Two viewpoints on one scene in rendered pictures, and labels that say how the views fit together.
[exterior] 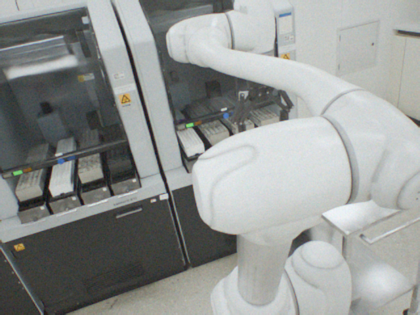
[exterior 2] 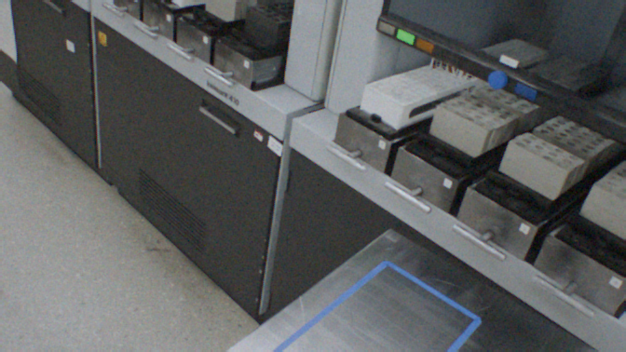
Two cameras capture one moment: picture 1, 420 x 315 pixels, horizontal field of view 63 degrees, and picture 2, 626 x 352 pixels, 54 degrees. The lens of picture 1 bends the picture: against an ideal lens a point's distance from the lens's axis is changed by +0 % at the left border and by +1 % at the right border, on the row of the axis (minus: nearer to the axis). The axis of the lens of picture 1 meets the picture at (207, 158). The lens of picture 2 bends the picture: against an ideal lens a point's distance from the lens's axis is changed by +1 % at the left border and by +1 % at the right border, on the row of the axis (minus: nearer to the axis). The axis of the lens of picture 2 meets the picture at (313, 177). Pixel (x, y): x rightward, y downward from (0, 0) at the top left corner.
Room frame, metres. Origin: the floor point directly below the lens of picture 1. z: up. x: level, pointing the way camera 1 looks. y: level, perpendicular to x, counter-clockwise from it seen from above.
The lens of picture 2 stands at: (0.88, -0.73, 1.35)
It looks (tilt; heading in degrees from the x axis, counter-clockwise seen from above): 33 degrees down; 52
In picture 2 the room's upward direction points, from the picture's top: 10 degrees clockwise
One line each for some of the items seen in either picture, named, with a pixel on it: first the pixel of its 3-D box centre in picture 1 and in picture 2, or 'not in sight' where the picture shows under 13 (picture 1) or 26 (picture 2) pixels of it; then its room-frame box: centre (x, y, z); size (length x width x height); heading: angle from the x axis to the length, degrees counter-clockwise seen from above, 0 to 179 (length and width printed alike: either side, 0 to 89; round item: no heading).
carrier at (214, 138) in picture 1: (219, 137); (460, 130); (1.70, -0.09, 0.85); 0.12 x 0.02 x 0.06; 103
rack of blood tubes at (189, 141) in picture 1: (189, 140); (424, 93); (1.77, 0.08, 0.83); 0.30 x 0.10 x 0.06; 12
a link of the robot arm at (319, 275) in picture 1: (317, 279); not in sight; (0.66, -0.25, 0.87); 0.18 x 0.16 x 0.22; 96
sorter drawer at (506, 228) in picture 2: not in sight; (577, 165); (1.97, -0.19, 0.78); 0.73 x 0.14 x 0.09; 12
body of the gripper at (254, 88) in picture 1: (260, 86); not in sight; (0.96, -0.19, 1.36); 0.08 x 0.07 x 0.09; 102
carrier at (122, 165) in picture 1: (120, 166); (264, 26); (1.59, 0.46, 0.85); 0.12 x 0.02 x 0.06; 102
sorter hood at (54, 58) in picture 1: (48, 86); not in sight; (1.77, 0.73, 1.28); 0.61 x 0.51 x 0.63; 102
